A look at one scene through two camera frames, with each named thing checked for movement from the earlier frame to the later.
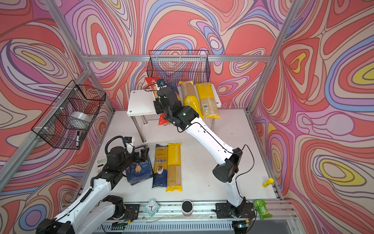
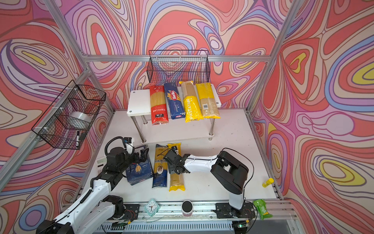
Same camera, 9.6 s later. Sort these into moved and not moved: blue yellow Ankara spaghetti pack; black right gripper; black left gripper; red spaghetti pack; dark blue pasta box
Moved: red spaghetti pack; black right gripper
Not moved: blue yellow Ankara spaghetti pack; black left gripper; dark blue pasta box
